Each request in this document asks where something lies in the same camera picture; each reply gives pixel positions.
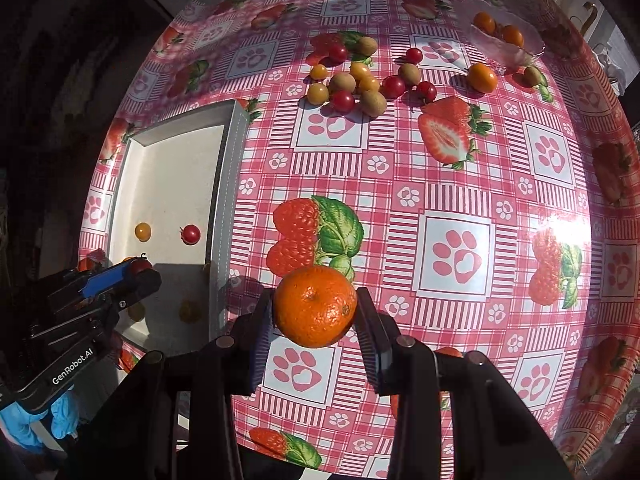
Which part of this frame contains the large orange mandarin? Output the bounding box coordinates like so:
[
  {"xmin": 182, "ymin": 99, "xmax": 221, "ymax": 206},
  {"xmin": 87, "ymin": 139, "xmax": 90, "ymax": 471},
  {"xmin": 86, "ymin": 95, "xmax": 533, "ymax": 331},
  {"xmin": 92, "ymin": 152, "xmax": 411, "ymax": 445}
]
[{"xmin": 272, "ymin": 264, "xmax": 358, "ymax": 349}]

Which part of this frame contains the dark yellow cherry tomato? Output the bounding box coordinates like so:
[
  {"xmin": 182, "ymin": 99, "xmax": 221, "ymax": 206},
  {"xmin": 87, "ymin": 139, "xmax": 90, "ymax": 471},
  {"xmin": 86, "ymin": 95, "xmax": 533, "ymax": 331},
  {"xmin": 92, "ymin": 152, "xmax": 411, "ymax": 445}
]
[{"xmin": 134, "ymin": 222, "xmax": 152, "ymax": 243}]

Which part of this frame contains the blue gloved left hand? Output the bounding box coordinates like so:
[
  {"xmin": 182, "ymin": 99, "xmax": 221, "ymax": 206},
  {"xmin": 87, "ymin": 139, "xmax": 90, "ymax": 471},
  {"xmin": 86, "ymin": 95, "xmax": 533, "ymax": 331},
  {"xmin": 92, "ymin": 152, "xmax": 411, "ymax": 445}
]
[{"xmin": 1, "ymin": 390, "xmax": 79, "ymax": 453}]

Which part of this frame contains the yellow tomato in tray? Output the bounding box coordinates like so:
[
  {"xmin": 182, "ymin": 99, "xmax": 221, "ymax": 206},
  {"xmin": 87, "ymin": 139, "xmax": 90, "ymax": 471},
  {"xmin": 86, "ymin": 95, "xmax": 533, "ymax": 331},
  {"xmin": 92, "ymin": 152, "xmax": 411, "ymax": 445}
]
[{"xmin": 179, "ymin": 300, "xmax": 202, "ymax": 324}]

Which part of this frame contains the white rectangular tray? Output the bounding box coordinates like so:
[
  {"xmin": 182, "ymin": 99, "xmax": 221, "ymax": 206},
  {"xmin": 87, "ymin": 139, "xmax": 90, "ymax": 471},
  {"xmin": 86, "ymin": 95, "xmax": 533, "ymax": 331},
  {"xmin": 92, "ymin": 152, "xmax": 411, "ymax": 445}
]
[{"xmin": 105, "ymin": 100, "xmax": 248, "ymax": 356}]

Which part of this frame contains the brown kiwi berry large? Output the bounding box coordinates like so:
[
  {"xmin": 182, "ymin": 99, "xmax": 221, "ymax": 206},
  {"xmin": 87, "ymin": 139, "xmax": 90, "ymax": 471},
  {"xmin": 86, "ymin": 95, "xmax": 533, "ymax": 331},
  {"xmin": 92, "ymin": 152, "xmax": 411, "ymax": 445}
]
[{"xmin": 359, "ymin": 90, "xmax": 387, "ymax": 118}]

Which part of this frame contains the yellow cherry tomato left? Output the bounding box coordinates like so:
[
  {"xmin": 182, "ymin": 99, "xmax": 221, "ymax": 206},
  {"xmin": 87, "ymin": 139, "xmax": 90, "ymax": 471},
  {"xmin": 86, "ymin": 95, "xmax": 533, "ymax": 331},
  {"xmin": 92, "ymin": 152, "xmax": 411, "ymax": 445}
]
[{"xmin": 306, "ymin": 82, "xmax": 329, "ymax": 106}]

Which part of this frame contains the dark red cherry tomato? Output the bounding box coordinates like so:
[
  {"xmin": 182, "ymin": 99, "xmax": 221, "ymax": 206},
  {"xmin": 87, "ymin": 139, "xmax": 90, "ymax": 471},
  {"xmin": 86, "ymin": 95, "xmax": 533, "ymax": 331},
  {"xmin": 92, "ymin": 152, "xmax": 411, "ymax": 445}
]
[{"xmin": 380, "ymin": 75, "xmax": 406, "ymax": 100}]

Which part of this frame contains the orange cherry tomato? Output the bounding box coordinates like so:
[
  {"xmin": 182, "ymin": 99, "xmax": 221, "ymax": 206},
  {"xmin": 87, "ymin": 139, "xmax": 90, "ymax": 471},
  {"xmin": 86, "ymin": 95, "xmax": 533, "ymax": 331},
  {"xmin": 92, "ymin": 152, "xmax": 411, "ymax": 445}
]
[
  {"xmin": 358, "ymin": 75, "xmax": 381, "ymax": 93},
  {"xmin": 349, "ymin": 62, "xmax": 371, "ymax": 82}
]

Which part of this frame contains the brown kiwi berry middle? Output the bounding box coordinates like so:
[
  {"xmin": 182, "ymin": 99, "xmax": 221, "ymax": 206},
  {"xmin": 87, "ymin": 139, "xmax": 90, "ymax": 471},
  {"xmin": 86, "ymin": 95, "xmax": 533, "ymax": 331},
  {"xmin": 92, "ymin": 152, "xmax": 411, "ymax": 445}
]
[{"xmin": 329, "ymin": 73, "xmax": 357, "ymax": 93}]

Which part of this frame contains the small yellow cherry tomato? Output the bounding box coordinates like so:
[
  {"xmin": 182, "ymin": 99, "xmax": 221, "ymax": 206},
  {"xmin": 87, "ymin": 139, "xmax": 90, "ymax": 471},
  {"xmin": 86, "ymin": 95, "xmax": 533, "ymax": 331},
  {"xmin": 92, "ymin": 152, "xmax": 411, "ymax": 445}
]
[{"xmin": 309, "ymin": 64, "xmax": 329, "ymax": 81}]

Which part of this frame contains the brown kiwi berry centre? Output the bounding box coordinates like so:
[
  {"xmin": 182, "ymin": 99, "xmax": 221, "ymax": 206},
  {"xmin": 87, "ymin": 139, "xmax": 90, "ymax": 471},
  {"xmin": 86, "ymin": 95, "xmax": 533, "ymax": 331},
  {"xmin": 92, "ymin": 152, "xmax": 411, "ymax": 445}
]
[{"xmin": 398, "ymin": 63, "xmax": 422, "ymax": 89}]

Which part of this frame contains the orange cherry tomato upper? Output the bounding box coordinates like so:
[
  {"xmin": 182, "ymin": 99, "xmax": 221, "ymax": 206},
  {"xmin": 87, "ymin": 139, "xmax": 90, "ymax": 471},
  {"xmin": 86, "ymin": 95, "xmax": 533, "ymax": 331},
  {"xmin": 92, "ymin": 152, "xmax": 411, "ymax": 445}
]
[{"xmin": 349, "ymin": 62, "xmax": 371, "ymax": 82}]

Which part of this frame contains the small orange mandarin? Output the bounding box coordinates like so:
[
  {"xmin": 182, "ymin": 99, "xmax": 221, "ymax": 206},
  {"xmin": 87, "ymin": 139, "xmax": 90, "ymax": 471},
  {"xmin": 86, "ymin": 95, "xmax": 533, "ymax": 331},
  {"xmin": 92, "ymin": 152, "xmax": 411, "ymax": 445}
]
[{"xmin": 466, "ymin": 63, "xmax": 498, "ymax": 94}]

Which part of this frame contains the red cherry tomato top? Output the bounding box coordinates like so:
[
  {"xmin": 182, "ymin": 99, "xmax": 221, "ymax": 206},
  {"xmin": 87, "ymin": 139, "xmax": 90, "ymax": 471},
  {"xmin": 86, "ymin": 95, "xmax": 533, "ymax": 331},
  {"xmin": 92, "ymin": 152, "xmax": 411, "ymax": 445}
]
[{"xmin": 404, "ymin": 48, "xmax": 424, "ymax": 65}]

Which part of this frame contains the brown kiwi berry top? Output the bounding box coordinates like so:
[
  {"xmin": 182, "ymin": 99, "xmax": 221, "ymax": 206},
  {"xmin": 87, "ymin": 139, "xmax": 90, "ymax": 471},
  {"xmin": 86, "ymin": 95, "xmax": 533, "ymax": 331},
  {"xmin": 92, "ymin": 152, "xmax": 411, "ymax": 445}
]
[{"xmin": 356, "ymin": 36, "xmax": 378, "ymax": 58}]

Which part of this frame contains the green kiwi berry by bowl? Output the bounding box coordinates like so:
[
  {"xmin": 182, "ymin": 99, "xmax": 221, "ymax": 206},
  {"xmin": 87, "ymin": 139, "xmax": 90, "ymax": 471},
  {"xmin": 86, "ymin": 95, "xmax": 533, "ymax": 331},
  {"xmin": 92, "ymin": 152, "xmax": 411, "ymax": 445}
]
[{"xmin": 523, "ymin": 65, "xmax": 544, "ymax": 87}]

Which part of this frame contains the mandarin in bowl right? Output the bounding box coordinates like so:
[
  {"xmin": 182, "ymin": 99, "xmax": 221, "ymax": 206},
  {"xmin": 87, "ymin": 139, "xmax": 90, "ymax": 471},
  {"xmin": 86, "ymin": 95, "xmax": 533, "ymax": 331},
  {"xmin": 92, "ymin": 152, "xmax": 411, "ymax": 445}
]
[{"xmin": 501, "ymin": 24, "xmax": 524, "ymax": 48}]

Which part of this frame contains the mandarin in bowl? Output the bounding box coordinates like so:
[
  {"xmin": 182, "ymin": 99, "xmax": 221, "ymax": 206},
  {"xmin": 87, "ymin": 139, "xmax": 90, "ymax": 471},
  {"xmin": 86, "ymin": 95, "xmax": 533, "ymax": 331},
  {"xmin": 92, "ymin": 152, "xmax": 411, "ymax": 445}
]
[
  {"xmin": 473, "ymin": 11, "xmax": 497, "ymax": 36},
  {"xmin": 501, "ymin": 24, "xmax": 524, "ymax": 48}
]

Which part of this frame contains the mandarin in bowl left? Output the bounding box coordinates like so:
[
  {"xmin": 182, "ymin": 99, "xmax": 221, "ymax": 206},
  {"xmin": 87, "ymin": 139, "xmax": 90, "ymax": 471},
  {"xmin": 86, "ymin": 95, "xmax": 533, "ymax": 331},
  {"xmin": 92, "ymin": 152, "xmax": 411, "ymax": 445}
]
[{"xmin": 473, "ymin": 11, "xmax": 497, "ymax": 36}]

